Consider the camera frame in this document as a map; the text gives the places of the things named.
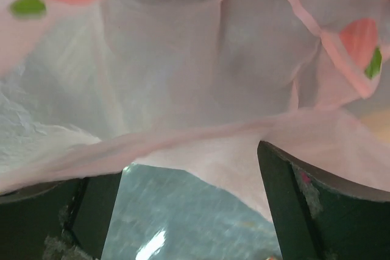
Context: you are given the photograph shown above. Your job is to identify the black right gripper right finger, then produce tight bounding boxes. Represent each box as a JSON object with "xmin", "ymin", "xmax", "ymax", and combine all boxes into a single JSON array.
[{"xmin": 257, "ymin": 141, "xmax": 389, "ymax": 259}]

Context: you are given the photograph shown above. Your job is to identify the pink plastic bag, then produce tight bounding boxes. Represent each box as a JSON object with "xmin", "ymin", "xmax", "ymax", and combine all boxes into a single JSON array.
[{"xmin": 1, "ymin": 0, "xmax": 389, "ymax": 218}]

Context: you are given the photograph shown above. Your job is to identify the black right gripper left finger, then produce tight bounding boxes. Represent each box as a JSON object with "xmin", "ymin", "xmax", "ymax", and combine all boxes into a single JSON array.
[{"xmin": 1, "ymin": 174, "xmax": 121, "ymax": 259}]

